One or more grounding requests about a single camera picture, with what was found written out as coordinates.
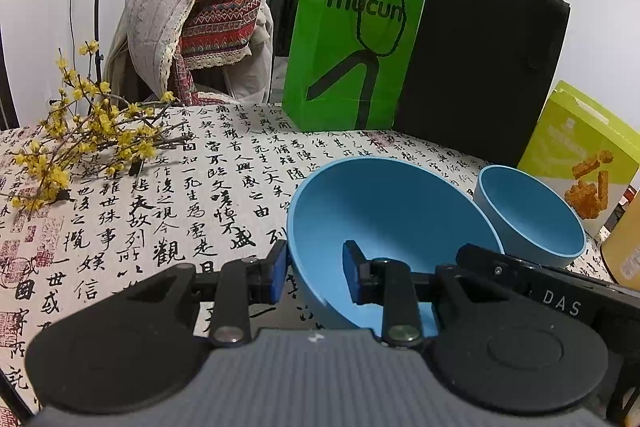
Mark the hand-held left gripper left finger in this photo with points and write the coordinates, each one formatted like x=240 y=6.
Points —
x=278 y=267

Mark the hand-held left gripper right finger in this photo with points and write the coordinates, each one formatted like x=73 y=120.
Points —
x=352 y=272

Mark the blue bowl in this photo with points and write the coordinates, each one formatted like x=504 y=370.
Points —
x=530 y=217
x=390 y=207

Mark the yellow thermos jug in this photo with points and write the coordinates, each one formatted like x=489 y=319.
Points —
x=625 y=247

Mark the yellow-green snack box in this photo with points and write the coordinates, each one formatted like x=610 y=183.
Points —
x=555 y=147

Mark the beige jacket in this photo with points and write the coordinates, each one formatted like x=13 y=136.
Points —
x=255 y=57

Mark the green paper bag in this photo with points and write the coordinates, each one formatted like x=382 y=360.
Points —
x=330 y=57

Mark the yellow flower branch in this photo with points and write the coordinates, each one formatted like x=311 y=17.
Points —
x=100 y=127

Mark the black paper bag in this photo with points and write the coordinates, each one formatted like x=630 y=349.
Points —
x=480 y=67

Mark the red patterned blanket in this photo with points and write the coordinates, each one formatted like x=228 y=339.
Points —
x=225 y=7

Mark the dark wooden chair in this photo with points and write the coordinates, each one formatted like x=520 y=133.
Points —
x=6 y=97

